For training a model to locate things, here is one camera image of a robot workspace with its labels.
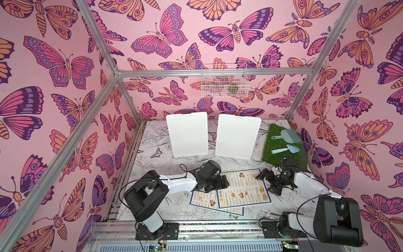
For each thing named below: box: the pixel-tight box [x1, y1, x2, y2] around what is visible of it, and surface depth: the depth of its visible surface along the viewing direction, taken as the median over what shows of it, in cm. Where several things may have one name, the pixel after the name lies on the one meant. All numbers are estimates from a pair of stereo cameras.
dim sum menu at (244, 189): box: [216, 169, 273, 210], surface depth 87 cm
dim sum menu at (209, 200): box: [188, 190, 245, 217], surface depth 84 cm
